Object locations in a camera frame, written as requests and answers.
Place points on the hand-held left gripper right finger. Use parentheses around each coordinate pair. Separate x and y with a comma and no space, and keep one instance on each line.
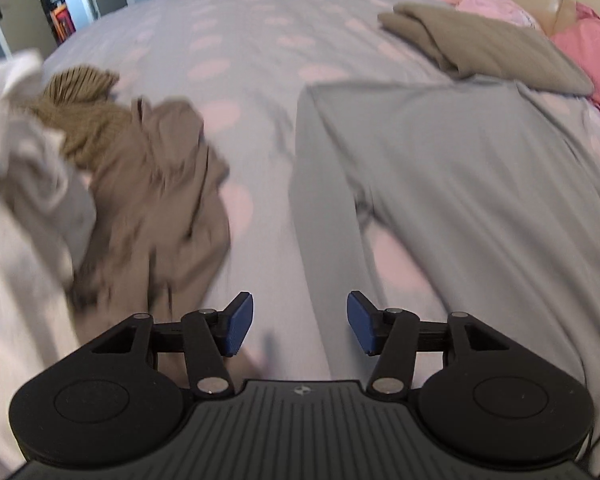
(360,321)

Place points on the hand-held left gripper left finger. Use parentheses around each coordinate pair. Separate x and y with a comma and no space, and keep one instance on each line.
(240,322)

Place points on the light grey garment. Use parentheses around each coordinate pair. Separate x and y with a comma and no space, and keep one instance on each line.
(455,185)

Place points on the crumpled brown garment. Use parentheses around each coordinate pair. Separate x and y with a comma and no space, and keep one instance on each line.
(155,200)

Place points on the crumpled pale grey garment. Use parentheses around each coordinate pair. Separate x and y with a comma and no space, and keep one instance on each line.
(55,195)

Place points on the tan knitted sweater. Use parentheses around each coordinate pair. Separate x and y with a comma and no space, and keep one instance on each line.
(80,105)

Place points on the folded tan garment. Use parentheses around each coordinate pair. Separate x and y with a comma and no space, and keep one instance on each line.
(490,45)

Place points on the white garment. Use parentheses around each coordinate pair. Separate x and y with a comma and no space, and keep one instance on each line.
(5,80)

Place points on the bookshelf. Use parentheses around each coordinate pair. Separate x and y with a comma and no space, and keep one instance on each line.
(62,22)

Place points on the pink pillow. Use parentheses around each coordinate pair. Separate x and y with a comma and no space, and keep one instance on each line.
(595,52)

